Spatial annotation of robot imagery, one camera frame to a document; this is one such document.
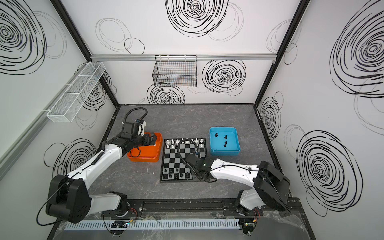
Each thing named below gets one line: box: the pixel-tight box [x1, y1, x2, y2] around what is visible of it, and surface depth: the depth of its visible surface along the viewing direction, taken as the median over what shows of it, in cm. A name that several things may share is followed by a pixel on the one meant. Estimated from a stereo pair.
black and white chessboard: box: [159, 137, 208, 183], surface depth 88 cm
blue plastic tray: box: [209, 127, 241, 156], surface depth 101 cm
